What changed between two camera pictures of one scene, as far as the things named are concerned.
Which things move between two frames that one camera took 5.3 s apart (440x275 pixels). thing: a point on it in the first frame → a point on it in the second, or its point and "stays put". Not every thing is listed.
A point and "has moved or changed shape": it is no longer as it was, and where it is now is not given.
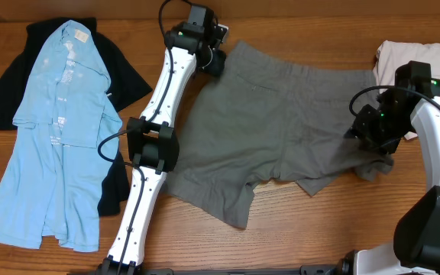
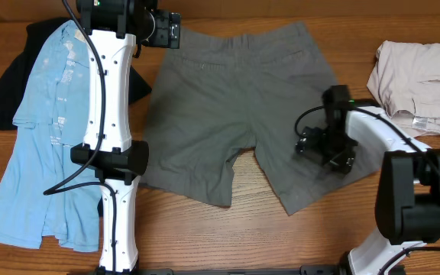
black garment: [127, 82] stays put
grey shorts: [260, 118] has moved or changed shape
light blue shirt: [68, 140] stays put
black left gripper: [219, 61] → [168, 30]
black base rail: [303, 270] stays put
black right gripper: [360, 129] → [343, 160]
